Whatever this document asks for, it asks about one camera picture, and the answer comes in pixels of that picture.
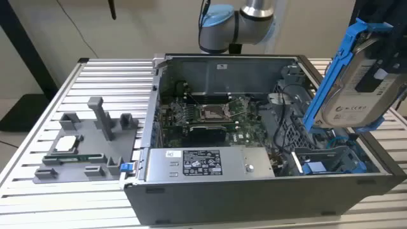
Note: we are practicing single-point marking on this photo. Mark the hard disk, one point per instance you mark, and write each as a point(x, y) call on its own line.
point(350, 105)

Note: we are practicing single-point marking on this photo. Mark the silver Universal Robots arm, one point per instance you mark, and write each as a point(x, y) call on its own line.
point(222, 33)

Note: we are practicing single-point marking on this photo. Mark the grey metal disk bay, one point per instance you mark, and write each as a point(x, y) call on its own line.
point(296, 133)

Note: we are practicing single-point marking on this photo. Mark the black RAM slot bank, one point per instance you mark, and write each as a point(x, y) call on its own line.
point(213, 122)
point(207, 99)

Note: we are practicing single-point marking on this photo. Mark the green motherboard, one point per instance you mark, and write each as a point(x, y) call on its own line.
point(249, 126)

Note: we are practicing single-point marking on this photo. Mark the blue plastic bay clip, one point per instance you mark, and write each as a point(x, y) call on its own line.
point(316, 167)

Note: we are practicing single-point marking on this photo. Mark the CPU socket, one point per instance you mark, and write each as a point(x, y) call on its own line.
point(211, 113)

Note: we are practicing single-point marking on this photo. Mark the thin metal locking lever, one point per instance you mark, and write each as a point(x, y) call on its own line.
point(194, 99)

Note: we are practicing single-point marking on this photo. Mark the black graphics card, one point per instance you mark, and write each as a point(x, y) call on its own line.
point(207, 132)

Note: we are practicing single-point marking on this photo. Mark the grey power supply unit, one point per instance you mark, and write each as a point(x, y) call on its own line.
point(235, 162)

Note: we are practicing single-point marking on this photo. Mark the black open PC case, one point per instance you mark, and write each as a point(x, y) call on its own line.
point(222, 202)

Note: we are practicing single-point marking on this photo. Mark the blue case latch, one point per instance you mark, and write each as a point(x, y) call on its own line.
point(126, 167)

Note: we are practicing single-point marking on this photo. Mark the grey parts rack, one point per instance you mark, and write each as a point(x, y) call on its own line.
point(89, 133)

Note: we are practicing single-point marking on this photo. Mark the green RAM stick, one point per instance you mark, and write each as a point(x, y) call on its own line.
point(83, 157)

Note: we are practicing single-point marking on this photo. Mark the silver CPU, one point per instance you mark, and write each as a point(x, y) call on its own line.
point(67, 143)

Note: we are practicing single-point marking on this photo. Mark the black flat floor object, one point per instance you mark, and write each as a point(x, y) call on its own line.
point(22, 112)

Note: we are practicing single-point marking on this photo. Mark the black slanted post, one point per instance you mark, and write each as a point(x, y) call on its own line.
point(26, 43)

